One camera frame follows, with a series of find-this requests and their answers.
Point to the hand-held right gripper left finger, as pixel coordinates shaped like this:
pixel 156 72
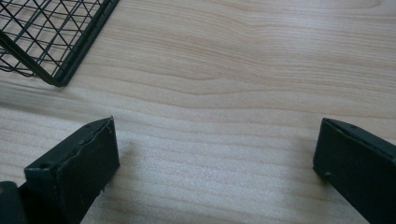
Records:
pixel 74 174

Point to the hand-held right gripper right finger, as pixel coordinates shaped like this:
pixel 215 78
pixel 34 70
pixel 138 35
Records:
pixel 358 161

